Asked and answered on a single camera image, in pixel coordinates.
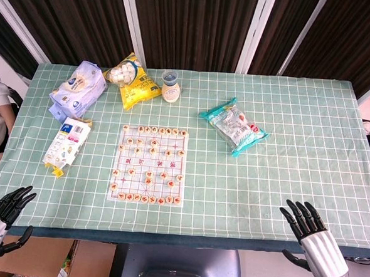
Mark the yellow marshmallow bag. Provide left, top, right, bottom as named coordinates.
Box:
left=100, top=50, right=165, bottom=113

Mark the green checkered tablecloth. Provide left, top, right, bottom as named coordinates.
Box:
left=0, top=58, right=370, bottom=259

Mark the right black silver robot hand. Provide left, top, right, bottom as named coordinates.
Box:
left=275, top=199, right=353, bottom=277

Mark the small cream bottle clear cap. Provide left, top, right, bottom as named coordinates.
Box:
left=159, top=70, right=184, bottom=105

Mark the teal snack bag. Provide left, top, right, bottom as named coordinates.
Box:
left=196, top=95, right=272, bottom=160

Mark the white xiangqi board sheet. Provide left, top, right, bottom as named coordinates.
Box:
left=106, top=123, right=189, bottom=207

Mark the white yellow snack pack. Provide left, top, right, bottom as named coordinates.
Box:
left=41, top=115, right=94, bottom=181

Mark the brown cardboard box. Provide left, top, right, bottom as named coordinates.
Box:
left=0, top=234, right=119, bottom=277

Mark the dark blue-grey chair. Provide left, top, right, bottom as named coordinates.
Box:
left=107, top=242, right=243, bottom=277

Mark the dark folding screen white frame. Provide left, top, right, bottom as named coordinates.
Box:
left=0, top=0, right=370, bottom=105

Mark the lavender wipes pack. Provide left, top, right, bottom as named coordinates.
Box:
left=47, top=58, right=110, bottom=120

